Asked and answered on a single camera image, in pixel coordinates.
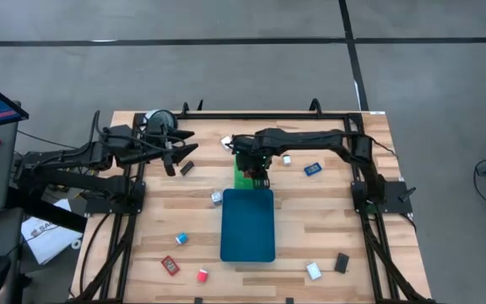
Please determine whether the black metal table frame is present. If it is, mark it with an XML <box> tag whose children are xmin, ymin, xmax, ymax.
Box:
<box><xmin>72</xmin><ymin>110</ymin><xmax>436</xmax><ymax>304</ymax></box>

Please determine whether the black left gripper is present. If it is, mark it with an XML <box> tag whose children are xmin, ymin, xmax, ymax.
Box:
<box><xmin>114</xmin><ymin>124</ymin><xmax>200</xmax><ymax>167</ymax></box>

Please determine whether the green card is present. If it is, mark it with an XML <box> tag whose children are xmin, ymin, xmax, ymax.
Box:
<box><xmin>233</xmin><ymin>155</ymin><xmax>272</xmax><ymax>190</ymax></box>

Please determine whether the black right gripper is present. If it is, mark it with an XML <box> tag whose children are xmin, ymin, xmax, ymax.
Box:
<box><xmin>230</xmin><ymin>133</ymin><xmax>274</xmax><ymax>189</ymax></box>

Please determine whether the red card box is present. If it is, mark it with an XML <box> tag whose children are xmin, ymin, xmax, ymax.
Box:
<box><xmin>160</xmin><ymin>255</ymin><xmax>181</xmax><ymax>277</ymax></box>

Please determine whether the blue rectangular tray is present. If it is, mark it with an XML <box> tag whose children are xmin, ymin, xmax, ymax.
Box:
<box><xmin>219</xmin><ymin>187</ymin><xmax>277</xmax><ymax>263</ymax></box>

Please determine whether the flat white power adapter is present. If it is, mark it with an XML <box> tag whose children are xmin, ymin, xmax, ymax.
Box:
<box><xmin>305</xmin><ymin>262</ymin><xmax>323</xmax><ymax>281</ymax></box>

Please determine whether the white printed paper sheet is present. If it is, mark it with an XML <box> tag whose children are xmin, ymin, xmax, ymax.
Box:
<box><xmin>20</xmin><ymin>198</ymin><xmax>84</xmax><ymax>266</ymax></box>

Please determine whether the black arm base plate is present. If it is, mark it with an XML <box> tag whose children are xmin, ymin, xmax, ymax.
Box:
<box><xmin>83</xmin><ymin>180</ymin><xmax>147</xmax><ymax>215</ymax></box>
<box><xmin>350</xmin><ymin>179</ymin><xmax>413</xmax><ymax>215</ymax></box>

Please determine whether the black stand beam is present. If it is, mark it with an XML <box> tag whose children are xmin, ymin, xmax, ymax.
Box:
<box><xmin>6</xmin><ymin>185</ymin><xmax>88</xmax><ymax>234</ymax></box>

